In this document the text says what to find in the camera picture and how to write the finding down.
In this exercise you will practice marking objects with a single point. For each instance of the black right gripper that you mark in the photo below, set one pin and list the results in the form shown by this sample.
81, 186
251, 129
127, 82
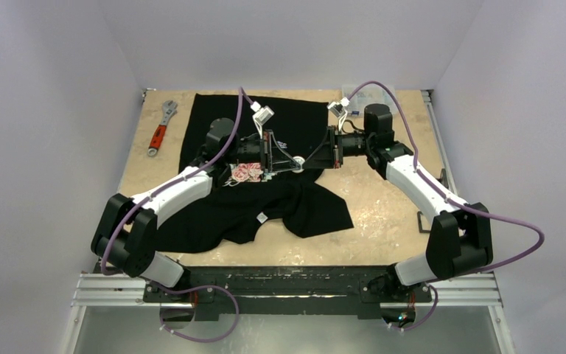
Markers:
335, 147

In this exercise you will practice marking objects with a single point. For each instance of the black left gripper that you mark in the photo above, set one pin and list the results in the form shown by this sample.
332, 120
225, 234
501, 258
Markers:
278, 160

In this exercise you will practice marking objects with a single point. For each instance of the black floral print t-shirt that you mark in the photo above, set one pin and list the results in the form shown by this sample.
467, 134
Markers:
236, 212

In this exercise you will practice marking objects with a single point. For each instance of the orange yellow round brooch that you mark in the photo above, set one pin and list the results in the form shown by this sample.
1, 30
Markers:
299, 160

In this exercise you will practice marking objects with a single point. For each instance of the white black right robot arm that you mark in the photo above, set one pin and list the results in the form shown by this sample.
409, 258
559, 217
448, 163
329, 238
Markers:
460, 238

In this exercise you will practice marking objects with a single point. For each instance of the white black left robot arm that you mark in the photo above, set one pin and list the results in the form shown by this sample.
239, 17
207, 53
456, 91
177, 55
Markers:
129, 225

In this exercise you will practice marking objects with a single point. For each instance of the clear plastic organizer box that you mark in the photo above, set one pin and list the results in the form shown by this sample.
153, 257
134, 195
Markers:
367, 95

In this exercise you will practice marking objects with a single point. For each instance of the black open display case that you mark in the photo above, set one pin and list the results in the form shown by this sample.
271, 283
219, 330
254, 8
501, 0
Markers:
422, 223

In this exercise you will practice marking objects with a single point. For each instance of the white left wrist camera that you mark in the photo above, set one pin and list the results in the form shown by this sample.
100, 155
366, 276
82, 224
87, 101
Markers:
262, 113

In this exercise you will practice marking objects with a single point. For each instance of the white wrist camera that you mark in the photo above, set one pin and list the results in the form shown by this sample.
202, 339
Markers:
262, 113
339, 109

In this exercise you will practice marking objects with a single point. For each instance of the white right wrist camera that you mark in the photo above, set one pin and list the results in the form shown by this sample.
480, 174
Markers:
339, 109

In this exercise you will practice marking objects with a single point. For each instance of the red handled adjustable wrench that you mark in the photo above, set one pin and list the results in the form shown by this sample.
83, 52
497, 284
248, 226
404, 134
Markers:
169, 109

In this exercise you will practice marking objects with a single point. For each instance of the aluminium black mounting rail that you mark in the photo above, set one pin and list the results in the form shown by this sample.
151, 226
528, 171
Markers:
291, 290

